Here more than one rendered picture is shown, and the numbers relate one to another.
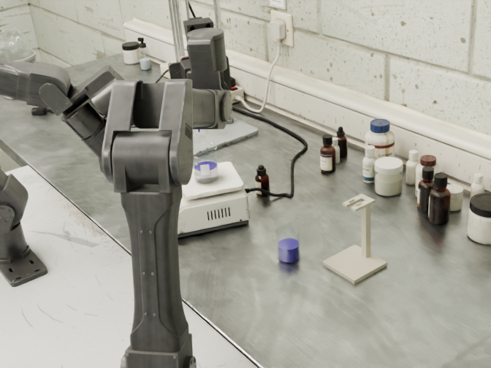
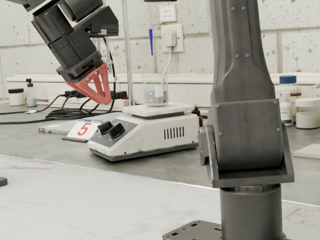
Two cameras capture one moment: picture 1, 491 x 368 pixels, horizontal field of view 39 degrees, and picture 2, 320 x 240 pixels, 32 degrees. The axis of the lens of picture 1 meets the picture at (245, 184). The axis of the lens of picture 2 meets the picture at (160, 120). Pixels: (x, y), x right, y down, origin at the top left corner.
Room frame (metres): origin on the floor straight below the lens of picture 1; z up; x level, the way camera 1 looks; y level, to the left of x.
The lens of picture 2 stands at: (0.13, 0.35, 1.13)
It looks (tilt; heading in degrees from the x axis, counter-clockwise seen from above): 9 degrees down; 346
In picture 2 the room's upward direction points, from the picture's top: 4 degrees counter-clockwise
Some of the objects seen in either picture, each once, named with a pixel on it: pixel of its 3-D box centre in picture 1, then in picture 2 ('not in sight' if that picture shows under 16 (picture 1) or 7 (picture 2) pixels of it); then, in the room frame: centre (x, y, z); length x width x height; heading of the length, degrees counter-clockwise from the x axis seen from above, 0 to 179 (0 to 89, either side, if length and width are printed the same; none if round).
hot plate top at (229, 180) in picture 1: (208, 179); (157, 108); (1.23, 0.07, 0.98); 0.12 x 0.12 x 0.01; 12
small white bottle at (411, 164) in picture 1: (413, 167); not in sight; (1.29, -0.35, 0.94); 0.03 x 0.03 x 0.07
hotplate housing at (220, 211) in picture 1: (198, 201); (147, 130); (1.22, 0.10, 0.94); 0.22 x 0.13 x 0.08; 102
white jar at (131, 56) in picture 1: (131, 52); (16, 96); (2.36, 0.35, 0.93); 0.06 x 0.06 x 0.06
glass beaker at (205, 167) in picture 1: (204, 163); (155, 89); (1.22, 0.08, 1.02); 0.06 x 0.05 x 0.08; 29
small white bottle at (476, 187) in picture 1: (477, 189); not in sight; (1.18, -0.45, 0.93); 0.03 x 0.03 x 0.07
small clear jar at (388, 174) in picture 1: (388, 177); (307, 113); (1.27, -0.30, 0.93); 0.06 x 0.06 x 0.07
